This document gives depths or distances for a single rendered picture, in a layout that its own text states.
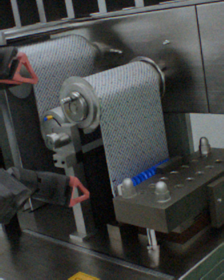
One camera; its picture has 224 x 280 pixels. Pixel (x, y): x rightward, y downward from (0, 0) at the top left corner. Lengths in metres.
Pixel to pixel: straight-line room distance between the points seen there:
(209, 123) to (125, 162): 3.09
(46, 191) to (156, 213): 0.25
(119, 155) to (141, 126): 0.11
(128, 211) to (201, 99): 0.41
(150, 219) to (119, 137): 0.24
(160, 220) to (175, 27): 0.56
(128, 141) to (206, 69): 0.29
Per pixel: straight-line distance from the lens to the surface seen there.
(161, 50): 1.46
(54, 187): 1.11
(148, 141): 1.35
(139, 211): 1.17
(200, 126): 4.41
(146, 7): 1.48
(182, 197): 1.16
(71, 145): 1.26
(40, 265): 1.27
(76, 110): 1.23
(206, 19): 1.35
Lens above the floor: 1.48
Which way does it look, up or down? 14 degrees down
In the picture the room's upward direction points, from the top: 10 degrees counter-clockwise
